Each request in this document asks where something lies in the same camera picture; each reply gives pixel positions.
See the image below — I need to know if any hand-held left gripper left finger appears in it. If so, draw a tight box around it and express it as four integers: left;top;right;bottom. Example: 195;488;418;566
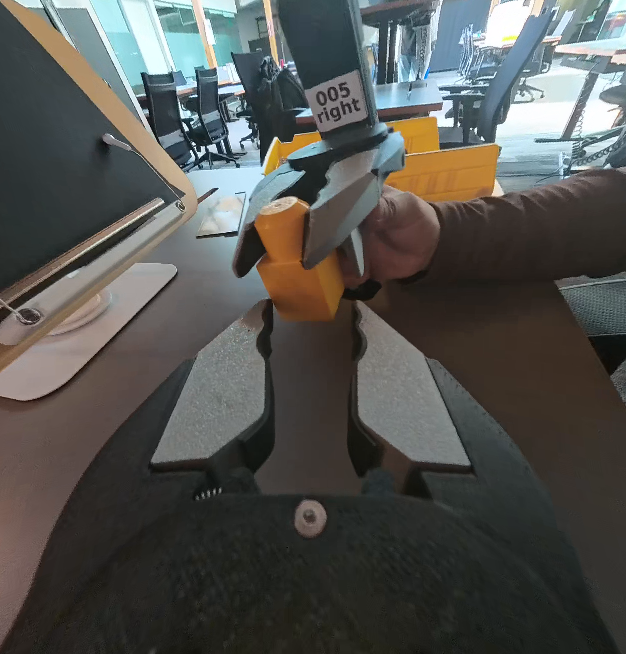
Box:
150;299;276;476

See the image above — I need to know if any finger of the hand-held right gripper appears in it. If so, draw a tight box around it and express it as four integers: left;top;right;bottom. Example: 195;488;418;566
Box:
232;166;320;279
301;153;390;270

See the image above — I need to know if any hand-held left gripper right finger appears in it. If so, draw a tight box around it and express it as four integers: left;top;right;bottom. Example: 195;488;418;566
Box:
347;301;472;487

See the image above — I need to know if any yellow block with peg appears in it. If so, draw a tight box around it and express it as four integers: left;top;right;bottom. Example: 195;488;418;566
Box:
254;197;345;323

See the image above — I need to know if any yellow storage bin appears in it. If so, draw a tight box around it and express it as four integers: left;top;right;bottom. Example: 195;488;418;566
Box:
262;116;502;202

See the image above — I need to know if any person's right forearm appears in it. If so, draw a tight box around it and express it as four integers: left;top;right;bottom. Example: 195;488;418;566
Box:
410;166;626;284

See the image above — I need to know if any person's right hand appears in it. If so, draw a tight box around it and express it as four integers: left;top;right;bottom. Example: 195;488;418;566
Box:
341;185;441;289

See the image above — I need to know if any glossy rectangular plate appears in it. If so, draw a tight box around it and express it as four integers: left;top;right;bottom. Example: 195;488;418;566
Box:
197;191;247;238

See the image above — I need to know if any black jacket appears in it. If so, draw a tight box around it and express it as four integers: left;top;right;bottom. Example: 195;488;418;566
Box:
257;56;310;154

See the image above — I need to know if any tall standing desk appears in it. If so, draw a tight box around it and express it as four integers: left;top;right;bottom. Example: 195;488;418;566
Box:
360;0;441;85

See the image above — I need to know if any office chair with jacket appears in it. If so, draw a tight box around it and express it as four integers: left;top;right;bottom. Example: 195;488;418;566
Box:
230;50;310;164

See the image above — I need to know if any black mesh office chair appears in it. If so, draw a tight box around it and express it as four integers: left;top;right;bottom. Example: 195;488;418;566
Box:
194;66;240;168
141;72;197;172

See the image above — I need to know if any black high-back office chair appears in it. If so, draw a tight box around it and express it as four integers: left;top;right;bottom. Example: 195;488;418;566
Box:
438;7;558;146

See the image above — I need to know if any wooden book stand black panel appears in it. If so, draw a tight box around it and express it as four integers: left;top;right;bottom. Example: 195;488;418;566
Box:
0;0;199;402

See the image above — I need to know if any grey mesh office chair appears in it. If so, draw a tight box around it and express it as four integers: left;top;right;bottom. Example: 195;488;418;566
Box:
557;273;626;376

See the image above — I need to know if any long wooden desk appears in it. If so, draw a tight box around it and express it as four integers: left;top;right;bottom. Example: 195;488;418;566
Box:
553;36;626;144

